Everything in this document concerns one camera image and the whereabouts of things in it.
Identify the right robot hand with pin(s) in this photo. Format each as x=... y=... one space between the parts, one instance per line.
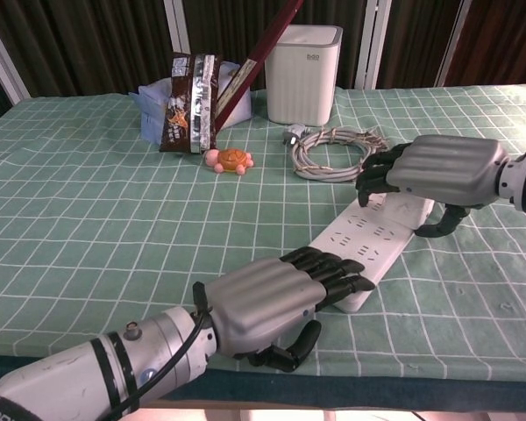
x=442 y=171

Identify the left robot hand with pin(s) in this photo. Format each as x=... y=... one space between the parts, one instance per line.
x=263 y=302

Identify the white power strip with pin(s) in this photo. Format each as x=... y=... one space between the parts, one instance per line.
x=368 y=250

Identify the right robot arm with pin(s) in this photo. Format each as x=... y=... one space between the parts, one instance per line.
x=523 y=180

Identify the orange toy turtle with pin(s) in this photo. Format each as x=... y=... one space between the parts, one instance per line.
x=229 y=160

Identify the green checkered tablecloth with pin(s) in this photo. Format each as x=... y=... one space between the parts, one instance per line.
x=114 y=219

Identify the white ribbed bin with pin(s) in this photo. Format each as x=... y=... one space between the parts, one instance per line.
x=301 y=74

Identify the brown snack bag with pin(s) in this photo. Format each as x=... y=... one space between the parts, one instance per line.
x=188 y=109

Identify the dark red long box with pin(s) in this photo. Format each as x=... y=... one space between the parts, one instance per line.
x=250 y=70

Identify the light blue tissue pack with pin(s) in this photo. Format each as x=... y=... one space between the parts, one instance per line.
x=151 y=109

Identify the dark pleated curtain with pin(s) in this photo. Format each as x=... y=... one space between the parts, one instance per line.
x=92 y=44

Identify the white frame post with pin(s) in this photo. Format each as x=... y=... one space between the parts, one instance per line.
x=4 y=57
x=370 y=44
x=177 y=26
x=452 y=44

